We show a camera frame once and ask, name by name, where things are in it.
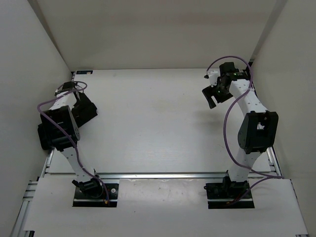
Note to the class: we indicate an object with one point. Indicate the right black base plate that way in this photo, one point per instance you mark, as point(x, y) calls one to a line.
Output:
point(229, 195)

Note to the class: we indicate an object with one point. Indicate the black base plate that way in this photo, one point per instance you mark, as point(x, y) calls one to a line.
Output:
point(96, 196)
point(229, 195)

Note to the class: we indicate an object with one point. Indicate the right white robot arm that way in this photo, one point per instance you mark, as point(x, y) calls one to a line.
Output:
point(257, 131)

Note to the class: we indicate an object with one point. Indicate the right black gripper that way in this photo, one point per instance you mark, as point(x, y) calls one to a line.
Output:
point(210, 91)

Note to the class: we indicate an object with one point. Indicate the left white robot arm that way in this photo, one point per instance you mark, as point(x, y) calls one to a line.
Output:
point(61, 118)

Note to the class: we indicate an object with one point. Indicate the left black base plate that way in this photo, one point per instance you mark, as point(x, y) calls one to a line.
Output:
point(96, 196)

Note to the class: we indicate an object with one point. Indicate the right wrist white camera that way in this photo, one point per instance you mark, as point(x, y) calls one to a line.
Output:
point(212, 77)

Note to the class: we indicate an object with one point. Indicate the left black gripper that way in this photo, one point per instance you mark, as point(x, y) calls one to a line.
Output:
point(75, 114)

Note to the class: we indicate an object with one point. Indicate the aluminium front rail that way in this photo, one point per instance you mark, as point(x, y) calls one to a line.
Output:
point(199, 175)

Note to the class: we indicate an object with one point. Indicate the left blue corner label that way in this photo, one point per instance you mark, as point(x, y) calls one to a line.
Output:
point(84, 72)

